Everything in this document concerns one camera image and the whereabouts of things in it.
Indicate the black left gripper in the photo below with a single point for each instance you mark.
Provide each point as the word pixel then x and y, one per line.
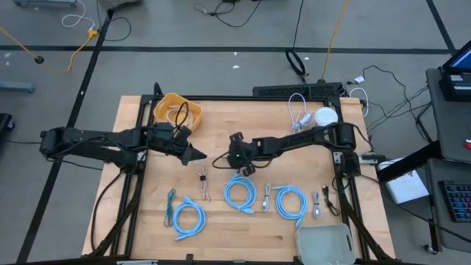
pixel 165 144

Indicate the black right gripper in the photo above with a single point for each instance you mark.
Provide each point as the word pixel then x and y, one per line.
pixel 252 152

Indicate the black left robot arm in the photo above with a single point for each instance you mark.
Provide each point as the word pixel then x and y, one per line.
pixel 92 138

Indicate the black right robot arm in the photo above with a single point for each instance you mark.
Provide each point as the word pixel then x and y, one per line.
pixel 294 141

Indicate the yellow plastic basket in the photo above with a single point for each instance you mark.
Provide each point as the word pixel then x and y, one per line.
pixel 162 106

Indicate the black perforated power strip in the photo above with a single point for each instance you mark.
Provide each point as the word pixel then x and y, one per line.
pixel 294 90

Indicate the white round puck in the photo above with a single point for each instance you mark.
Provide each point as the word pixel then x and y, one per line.
pixel 326 116

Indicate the grey-green plastic bin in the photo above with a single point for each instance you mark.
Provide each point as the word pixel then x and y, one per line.
pixel 324 246

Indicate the silver aluminium profile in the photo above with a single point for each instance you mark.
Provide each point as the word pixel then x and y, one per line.
pixel 138 262

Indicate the white paper sheet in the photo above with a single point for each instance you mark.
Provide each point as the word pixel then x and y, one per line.
pixel 404 187

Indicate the black desk beam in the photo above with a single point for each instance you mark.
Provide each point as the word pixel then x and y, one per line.
pixel 408 162

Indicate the grey side table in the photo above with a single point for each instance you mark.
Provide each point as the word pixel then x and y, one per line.
pixel 449 125

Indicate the black backlit keyboard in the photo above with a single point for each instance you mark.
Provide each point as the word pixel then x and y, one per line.
pixel 458 200

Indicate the black laptop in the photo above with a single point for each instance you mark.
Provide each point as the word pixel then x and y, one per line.
pixel 456 84

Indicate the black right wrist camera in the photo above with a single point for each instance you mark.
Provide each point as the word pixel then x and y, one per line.
pixel 235 158

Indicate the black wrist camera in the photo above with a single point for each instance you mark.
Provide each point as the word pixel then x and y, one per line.
pixel 235 158
pixel 165 129

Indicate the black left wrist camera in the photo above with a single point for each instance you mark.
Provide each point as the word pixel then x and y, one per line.
pixel 165 129

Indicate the black aluminium table frame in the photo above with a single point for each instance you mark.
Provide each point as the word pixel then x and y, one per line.
pixel 221 98

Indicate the black table edge bracket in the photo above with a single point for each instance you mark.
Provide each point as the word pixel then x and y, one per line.
pixel 190 257

